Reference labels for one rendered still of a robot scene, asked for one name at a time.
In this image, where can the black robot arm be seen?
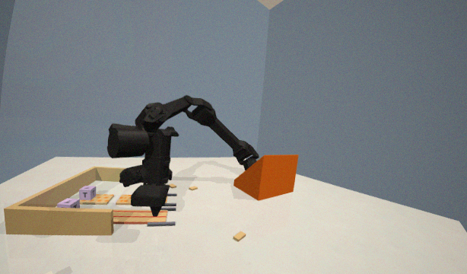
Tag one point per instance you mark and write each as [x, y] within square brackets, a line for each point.
[145, 138]

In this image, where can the tan strip with orange dots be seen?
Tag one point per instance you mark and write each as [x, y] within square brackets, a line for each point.
[125, 200]

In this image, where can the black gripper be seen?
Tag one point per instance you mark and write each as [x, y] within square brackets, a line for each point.
[154, 195]

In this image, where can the tan strip with red stripes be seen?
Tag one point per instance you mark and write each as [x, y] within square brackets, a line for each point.
[137, 216]

